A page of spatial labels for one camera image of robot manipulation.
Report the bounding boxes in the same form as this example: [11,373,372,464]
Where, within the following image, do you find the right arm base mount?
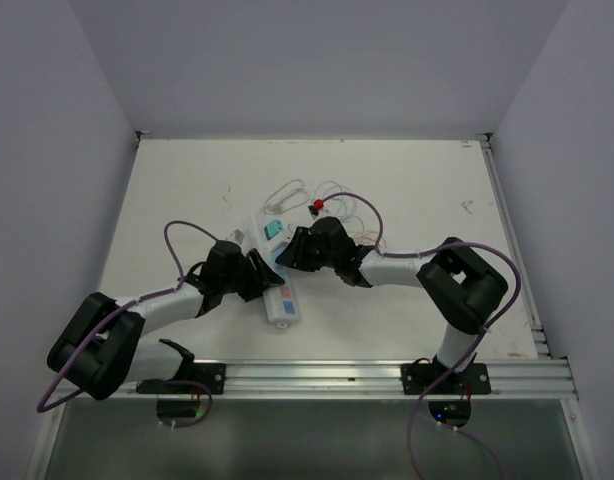
[400,356,489,429]

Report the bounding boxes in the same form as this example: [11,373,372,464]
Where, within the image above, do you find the teal dual usb charger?
[264,219,284,241]

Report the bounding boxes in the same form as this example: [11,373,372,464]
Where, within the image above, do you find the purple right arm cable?
[321,191,522,480]

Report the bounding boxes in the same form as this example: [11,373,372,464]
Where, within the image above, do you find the white power strip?
[249,210,301,329]

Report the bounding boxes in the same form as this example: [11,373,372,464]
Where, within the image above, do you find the mint green charging cable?
[314,180,373,226]

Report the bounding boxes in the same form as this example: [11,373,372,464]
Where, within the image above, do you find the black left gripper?
[220,248,283,301]

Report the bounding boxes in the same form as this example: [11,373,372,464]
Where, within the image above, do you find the right side aluminium rail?
[476,133,552,359]

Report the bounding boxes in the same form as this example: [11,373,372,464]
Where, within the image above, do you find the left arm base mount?
[134,339,226,430]

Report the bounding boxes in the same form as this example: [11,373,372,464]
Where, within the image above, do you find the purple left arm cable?
[35,219,223,413]

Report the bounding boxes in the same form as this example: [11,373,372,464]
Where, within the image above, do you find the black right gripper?
[277,227,339,273]

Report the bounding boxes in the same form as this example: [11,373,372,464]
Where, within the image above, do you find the white power strip cord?
[260,178,308,211]

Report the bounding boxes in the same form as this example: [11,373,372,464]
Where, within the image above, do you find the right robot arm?
[276,217,508,393]

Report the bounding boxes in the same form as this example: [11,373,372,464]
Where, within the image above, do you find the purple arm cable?
[321,191,522,480]
[35,219,223,413]

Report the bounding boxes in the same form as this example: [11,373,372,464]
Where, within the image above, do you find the light blue charger plug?
[271,245,287,271]

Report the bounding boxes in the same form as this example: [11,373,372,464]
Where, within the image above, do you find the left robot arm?
[47,240,285,400]

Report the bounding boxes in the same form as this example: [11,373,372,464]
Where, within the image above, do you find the aluminium table rail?
[111,357,578,401]

